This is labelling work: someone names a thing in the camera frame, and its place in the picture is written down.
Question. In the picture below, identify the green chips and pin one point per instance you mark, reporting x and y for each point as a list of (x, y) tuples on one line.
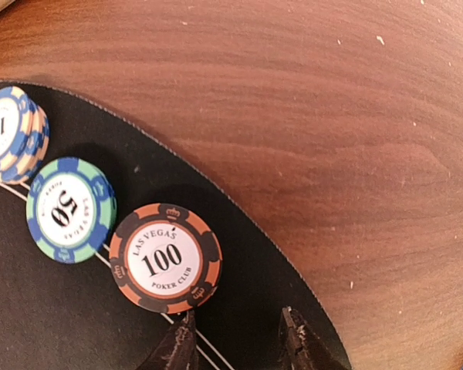
[(70, 210)]

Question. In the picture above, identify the blue chips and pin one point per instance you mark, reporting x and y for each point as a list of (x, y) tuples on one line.
[(24, 135)]

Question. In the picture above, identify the round black poker mat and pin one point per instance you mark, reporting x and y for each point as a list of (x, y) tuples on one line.
[(73, 316)]

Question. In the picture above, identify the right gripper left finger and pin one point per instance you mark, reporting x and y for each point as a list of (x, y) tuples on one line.
[(178, 348)]

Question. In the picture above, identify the orange hundred chip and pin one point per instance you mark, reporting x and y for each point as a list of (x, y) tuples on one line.
[(165, 258)]

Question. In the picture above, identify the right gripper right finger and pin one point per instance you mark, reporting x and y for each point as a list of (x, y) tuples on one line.
[(301, 347)]

